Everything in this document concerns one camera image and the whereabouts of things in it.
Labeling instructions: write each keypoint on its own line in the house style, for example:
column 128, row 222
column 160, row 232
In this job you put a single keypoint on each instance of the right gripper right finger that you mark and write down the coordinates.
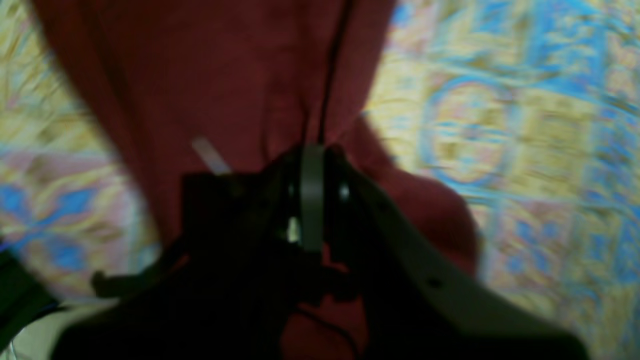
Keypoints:
column 418, row 304

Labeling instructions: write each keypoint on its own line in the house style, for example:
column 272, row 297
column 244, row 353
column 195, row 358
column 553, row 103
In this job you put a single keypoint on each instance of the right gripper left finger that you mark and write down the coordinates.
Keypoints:
column 224, row 289

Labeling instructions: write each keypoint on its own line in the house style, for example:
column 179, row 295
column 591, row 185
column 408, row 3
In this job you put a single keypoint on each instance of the dark red t-shirt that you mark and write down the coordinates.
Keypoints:
column 250, row 77

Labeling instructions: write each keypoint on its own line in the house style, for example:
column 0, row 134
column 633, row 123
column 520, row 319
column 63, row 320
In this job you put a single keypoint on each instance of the patterned tablecloth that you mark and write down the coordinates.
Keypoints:
column 527, row 109

